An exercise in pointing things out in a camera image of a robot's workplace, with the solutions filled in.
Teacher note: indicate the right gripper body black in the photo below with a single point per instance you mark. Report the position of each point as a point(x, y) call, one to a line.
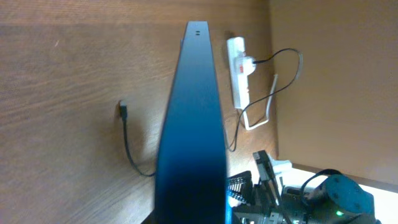
point(271, 204)

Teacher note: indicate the white power strip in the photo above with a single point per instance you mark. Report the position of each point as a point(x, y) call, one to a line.
point(239, 83)

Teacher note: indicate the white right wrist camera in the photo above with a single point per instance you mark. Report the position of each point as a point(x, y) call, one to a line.
point(279, 168)

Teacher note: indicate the blue screen Galaxy smartphone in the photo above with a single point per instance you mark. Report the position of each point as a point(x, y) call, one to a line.
point(190, 180)

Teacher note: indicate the white USB charger plug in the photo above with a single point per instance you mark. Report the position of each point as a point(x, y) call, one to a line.
point(244, 65)

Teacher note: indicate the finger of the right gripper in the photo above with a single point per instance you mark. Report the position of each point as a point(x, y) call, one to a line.
point(240, 187)

